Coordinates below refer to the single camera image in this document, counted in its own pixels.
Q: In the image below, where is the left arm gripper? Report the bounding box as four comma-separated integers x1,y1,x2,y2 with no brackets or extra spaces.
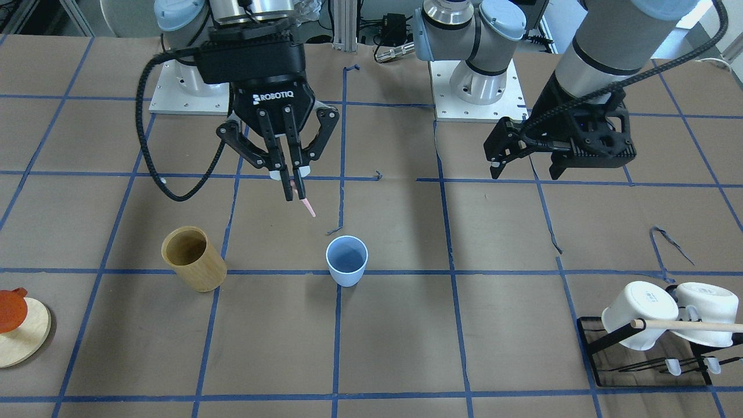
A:
484,92,637,180

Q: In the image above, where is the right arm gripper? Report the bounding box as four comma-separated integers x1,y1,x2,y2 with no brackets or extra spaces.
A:
194,17,340,201

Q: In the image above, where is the pink chopstick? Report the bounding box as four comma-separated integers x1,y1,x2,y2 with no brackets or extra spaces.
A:
290,180,316,218

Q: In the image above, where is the light blue plastic cup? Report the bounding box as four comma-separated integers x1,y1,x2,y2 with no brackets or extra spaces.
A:
324,235,369,287

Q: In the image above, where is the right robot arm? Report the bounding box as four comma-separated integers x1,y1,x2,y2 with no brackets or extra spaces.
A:
135,1,530,204

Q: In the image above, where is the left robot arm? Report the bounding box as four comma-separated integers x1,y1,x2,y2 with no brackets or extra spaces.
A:
412,1,697,179

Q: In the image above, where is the white cup on rack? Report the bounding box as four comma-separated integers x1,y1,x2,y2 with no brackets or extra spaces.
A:
601,281,679,333
671,282,740,348

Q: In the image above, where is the bamboo cylinder holder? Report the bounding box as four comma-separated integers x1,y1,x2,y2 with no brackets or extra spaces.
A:
160,226,226,292

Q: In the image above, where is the orange mug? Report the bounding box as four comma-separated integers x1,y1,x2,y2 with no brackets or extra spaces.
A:
1,287,28,334

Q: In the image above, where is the wooden mug tree stand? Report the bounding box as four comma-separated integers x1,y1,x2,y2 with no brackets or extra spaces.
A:
1,297,52,368

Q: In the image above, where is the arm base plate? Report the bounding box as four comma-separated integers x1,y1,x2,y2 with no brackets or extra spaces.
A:
149,59,230,116
429,60,528,122

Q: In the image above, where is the aluminium frame post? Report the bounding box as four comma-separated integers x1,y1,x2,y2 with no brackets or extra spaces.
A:
327,1,360,55

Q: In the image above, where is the black wire cup rack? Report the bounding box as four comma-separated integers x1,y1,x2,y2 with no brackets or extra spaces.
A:
578,284,741,387

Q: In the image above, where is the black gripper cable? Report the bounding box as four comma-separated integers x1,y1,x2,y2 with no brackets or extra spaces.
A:
520,0,729,153

